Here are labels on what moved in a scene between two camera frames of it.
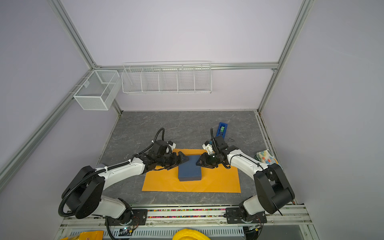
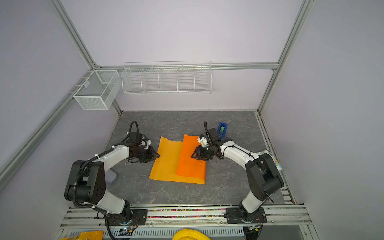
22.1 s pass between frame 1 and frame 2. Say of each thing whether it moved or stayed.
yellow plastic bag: stayed
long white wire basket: stayed
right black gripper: moved
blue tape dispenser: stayed
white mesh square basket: stayed
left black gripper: moved
